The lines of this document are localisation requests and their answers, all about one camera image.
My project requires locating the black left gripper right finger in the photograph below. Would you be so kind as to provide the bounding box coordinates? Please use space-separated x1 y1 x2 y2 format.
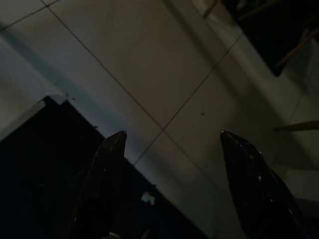
220 130 313 239

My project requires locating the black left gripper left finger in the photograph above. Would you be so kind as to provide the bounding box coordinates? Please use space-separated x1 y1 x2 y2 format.
66 130 128 239

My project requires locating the dark blue cabinet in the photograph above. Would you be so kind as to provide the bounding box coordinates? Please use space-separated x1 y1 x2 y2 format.
0 95 209 239

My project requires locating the black floor mat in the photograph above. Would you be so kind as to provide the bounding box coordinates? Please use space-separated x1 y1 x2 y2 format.
220 0 319 78

